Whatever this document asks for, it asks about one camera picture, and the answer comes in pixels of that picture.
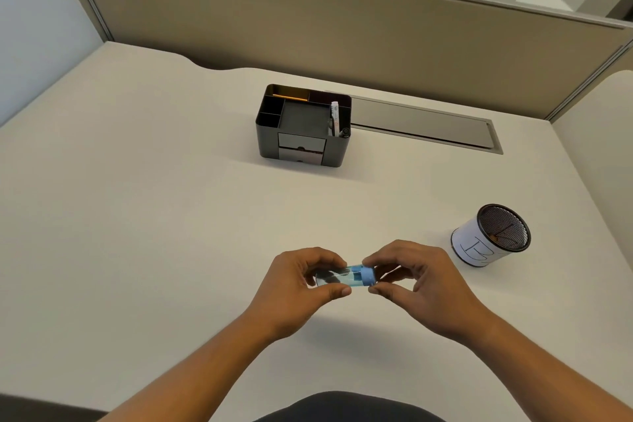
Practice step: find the person's left hand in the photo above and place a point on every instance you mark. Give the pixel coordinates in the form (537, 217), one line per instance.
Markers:
(284, 295)

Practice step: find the person's right hand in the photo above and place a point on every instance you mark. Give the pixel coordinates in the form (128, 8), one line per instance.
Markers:
(435, 288)

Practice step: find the person's right middle finger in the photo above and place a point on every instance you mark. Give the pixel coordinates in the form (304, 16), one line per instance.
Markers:
(395, 273)

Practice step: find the person's left thumb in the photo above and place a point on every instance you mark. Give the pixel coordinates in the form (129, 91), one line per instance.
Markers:
(329, 293)

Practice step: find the person's right thumb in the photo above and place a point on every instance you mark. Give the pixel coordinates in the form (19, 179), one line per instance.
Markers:
(393, 295)

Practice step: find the clear blue capped tube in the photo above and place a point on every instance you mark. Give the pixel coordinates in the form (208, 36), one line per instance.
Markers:
(353, 277)

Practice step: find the person's right forearm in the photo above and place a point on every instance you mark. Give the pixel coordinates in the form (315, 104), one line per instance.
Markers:
(544, 372)

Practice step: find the person's left forearm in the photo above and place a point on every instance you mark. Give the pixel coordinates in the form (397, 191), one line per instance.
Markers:
(193, 377)

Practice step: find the mesh pen cup white label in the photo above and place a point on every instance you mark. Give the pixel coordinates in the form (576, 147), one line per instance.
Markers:
(487, 238)

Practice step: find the person's dark clothing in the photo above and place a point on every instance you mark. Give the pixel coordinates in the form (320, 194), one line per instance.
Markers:
(346, 409)

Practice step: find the white pen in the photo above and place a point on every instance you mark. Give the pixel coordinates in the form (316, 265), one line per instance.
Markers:
(335, 117)

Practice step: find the black desk organizer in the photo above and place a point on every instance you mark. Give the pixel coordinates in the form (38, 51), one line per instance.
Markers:
(301, 127)

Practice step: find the yellow pencil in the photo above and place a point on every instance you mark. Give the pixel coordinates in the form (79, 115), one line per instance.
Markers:
(291, 97)

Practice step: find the beige desk partition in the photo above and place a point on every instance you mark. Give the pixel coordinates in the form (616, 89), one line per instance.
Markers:
(346, 26)

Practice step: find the white side panel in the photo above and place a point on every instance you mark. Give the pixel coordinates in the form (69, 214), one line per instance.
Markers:
(39, 41)

